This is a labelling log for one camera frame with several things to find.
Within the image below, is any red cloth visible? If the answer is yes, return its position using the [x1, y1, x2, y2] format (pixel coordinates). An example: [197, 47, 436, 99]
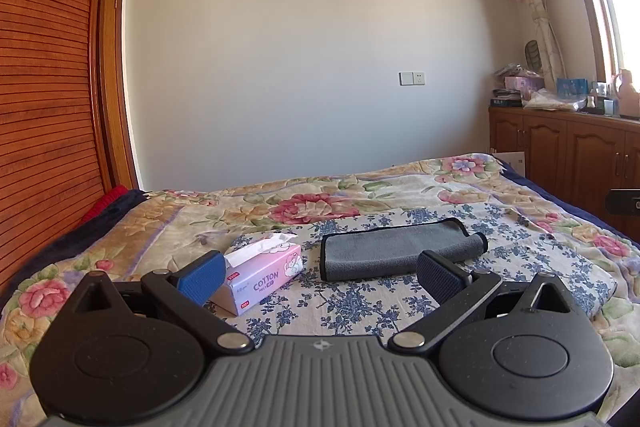
[80, 185, 130, 223]

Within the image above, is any pink patterned box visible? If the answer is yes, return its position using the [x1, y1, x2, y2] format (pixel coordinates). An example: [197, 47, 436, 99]
[504, 76, 545, 92]

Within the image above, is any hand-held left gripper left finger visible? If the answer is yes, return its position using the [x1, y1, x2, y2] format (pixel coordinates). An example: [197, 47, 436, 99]
[57, 250, 255, 354]

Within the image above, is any blue box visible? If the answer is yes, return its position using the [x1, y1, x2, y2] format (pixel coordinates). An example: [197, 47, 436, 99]
[556, 78, 589, 95]

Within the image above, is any white cardboard box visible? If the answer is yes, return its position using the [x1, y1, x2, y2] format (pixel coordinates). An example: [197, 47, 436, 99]
[492, 151, 525, 178]

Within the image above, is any purple and grey towel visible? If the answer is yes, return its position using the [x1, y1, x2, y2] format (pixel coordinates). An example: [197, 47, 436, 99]
[320, 217, 489, 282]

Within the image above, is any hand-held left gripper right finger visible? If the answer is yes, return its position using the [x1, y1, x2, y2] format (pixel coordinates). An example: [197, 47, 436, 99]
[387, 249, 583, 354]

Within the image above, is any blue floral white cloth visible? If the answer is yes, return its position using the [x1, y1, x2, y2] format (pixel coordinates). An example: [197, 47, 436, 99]
[220, 204, 618, 338]

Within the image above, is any stack of books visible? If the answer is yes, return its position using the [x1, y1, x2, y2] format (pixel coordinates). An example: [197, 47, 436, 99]
[491, 89, 523, 108]

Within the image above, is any pink tissue box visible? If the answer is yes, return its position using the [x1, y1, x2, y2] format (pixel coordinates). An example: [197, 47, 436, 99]
[205, 232, 304, 317]

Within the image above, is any clear plastic bag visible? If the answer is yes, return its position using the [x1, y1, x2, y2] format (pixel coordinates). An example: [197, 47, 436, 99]
[522, 89, 586, 112]

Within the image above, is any wooden cabinet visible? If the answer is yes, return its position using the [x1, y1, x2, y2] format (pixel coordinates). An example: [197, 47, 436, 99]
[488, 106, 640, 248]

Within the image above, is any wooden louvered wardrobe door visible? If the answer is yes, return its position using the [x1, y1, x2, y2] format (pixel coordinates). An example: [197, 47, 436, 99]
[0, 0, 122, 293]

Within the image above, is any floral quilted blanket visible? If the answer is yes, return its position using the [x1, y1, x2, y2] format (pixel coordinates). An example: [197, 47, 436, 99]
[0, 154, 640, 423]

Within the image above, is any wooden door frame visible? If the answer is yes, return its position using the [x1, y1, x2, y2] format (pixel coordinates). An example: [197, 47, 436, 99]
[97, 0, 141, 192]

